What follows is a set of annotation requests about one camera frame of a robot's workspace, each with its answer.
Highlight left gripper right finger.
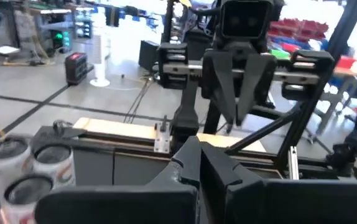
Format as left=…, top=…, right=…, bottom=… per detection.
left=200, top=141, right=357, bottom=224

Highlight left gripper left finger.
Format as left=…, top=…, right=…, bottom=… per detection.
left=34, top=135, right=203, bottom=224

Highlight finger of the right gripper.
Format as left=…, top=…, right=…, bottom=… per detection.
left=236, top=54, right=278, bottom=126
left=202, top=53, right=239, bottom=126

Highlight white Celsius can orange print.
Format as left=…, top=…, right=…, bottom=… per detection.
left=0, top=136, right=34, bottom=203
left=31, top=142, right=77, bottom=189

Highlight black floor box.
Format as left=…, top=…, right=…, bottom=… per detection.
left=138, top=39, right=161, bottom=73

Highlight red storage bins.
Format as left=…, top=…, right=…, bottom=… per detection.
left=267, top=17, right=333, bottom=55

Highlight white tower fan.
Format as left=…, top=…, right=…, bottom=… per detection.
left=88, top=12, right=111, bottom=88

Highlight light wooden side board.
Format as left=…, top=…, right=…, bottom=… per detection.
left=72, top=117, right=268, bottom=154

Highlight black box red top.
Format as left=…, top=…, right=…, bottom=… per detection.
left=64, top=52, right=88, bottom=86

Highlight green lit device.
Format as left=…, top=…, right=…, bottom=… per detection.
left=50, top=29, right=72, bottom=50

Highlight black floor cables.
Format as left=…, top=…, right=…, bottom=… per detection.
left=123, top=77, right=154, bottom=124

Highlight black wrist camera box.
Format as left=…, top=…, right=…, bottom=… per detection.
left=219, top=0, right=274, bottom=40

